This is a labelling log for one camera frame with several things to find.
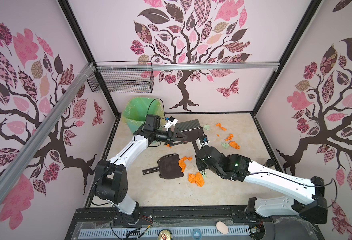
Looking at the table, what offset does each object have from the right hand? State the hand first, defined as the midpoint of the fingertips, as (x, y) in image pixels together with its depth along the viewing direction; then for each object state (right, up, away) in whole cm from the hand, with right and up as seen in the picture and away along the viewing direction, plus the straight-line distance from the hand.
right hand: (196, 154), depth 72 cm
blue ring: (0, -38, -2) cm, 38 cm away
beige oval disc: (+12, -35, -2) cm, 37 cm away
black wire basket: (-56, +52, +50) cm, 91 cm away
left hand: (-6, +6, +3) cm, 9 cm away
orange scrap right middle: (+28, +2, +29) cm, 40 cm away
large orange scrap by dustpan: (-7, -9, +20) cm, 23 cm away
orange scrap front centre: (+2, -17, +14) cm, 22 cm away
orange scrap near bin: (-15, +4, +5) cm, 16 cm away
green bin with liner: (-38, +24, +25) cm, 52 cm away
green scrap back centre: (+13, +13, +39) cm, 43 cm away
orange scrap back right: (+22, +15, +42) cm, 50 cm away
